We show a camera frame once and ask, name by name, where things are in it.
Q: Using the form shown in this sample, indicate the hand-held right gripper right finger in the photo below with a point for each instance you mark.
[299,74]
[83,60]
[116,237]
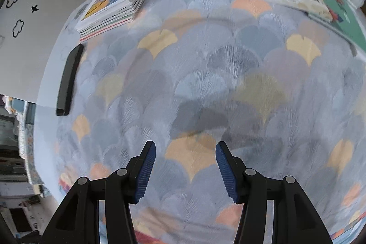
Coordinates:
[226,172]

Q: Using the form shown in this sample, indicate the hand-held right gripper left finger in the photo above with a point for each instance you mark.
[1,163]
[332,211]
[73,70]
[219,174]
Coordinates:
[145,172]

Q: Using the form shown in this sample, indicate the ginkgo leaf patterned tablecloth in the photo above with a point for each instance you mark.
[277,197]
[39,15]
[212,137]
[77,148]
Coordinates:
[214,75]

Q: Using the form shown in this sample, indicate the black smartphone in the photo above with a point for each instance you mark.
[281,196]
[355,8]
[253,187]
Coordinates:
[68,81]

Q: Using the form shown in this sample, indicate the low cluttered shelf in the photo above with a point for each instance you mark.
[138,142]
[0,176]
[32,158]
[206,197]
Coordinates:
[17,161]

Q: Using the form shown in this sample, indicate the green picture book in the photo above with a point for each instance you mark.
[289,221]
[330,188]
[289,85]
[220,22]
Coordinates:
[346,15]

